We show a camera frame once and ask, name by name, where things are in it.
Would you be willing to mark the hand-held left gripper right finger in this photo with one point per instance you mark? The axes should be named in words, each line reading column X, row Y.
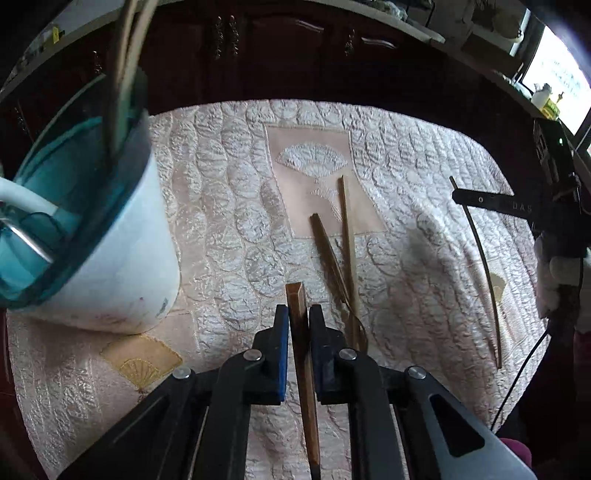
column 318, row 360

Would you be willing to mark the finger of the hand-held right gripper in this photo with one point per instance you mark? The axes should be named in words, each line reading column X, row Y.
column 498, row 203

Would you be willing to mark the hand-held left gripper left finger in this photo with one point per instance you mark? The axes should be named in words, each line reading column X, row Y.
column 280, row 360

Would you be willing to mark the dark thin chopstick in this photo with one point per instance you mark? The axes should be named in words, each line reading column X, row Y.
column 485, row 267

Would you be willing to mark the teal and white utensil holder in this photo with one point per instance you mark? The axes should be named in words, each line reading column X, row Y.
column 124, row 240

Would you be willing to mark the metal spoon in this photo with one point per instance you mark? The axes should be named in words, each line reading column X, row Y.
column 27, row 241

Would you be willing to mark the white ceramic spoon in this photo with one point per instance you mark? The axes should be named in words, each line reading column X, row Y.
column 23, row 194

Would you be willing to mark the person's right hand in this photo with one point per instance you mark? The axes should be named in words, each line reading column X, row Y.
column 556, row 277

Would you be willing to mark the green box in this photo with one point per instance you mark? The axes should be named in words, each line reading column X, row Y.
column 551, row 110

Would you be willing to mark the small white bottle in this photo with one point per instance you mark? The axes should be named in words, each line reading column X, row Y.
column 541, row 94

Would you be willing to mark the bright window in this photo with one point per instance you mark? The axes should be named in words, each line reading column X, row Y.
column 561, row 78

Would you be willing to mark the quilted beige table cloth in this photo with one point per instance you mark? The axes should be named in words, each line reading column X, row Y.
column 231, row 207

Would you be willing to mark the stone kitchen countertop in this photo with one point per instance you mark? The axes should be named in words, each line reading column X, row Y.
column 415, row 25

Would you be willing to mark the wooden lower kitchen cabinets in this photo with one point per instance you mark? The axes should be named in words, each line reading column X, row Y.
column 286, row 50

